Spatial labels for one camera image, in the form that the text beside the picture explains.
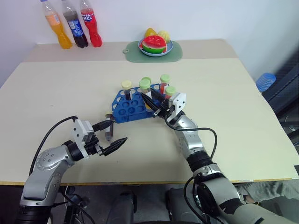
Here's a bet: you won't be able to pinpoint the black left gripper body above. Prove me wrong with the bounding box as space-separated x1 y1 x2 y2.
84 132 105 158

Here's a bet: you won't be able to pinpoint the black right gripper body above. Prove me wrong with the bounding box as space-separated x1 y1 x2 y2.
152 102 176 119

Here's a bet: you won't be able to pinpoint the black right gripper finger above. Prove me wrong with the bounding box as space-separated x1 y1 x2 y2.
141 93 162 115
150 89 169 107

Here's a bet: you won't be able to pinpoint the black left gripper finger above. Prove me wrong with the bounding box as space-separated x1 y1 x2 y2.
102 137 128 157
92 119 115 132

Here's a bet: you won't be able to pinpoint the dark-liquid test tube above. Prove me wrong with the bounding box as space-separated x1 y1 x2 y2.
104 112 115 143

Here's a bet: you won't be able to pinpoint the green-capped white-label test tube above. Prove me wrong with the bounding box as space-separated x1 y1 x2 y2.
138 79 152 100

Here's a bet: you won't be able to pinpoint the green-capped red test tube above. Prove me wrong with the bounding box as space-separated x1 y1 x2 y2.
164 85 177 101
159 74 171 95

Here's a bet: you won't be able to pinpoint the blue test tube rack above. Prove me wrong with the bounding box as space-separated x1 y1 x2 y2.
111 83 168 124

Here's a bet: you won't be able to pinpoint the yellow-capped dark test tube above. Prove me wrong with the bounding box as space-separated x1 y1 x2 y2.
121 80 133 101

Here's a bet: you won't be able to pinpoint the person's bare hand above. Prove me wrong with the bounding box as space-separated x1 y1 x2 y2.
242 195 259 206

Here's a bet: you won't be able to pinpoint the light blue plate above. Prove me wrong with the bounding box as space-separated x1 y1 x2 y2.
138 38 174 57

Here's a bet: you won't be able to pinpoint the green cutting board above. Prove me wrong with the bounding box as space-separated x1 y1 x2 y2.
122 40 184 63

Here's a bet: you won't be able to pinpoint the toy watermelon slice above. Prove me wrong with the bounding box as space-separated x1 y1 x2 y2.
142 35 168 54

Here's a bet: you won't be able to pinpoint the dark rounded shape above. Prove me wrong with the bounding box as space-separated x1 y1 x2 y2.
111 190 138 224
165 188 188 224

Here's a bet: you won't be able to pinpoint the red soda plastic bottle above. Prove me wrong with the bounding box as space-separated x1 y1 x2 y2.
79 0 103 48

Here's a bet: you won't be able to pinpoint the dark cola plastic bottle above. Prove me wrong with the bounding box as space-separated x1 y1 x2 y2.
61 0 89 49

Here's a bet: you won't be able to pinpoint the orange soda plastic bottle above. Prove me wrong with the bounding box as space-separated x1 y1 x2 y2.
40 0 73 50

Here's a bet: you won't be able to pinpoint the blue water bottle cap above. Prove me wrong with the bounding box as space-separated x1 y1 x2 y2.
256 72 278 93

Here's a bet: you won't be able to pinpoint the black chair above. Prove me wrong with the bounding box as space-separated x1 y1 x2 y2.
265 61 299 141

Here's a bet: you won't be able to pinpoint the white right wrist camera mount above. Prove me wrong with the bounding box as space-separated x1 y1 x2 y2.
168 92 188 116

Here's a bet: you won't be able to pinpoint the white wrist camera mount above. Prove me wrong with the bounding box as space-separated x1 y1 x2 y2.
168 92 188 116
71 119 94 160

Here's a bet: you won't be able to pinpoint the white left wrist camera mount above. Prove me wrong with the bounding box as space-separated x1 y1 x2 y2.
71 119 94 160

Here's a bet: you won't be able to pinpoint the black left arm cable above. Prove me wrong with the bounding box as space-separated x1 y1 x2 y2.
28 115 79 178

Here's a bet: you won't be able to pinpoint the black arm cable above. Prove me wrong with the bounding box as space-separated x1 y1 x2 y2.
28 115 79 178
163 117 219 164

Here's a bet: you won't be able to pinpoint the black cables under table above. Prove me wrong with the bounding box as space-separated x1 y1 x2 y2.
57 185 95 224

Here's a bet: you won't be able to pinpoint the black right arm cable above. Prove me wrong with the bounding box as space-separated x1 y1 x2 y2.
163 117 219 164

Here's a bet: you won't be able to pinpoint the black right shoulder cable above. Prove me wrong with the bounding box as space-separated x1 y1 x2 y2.
183 175 225 224

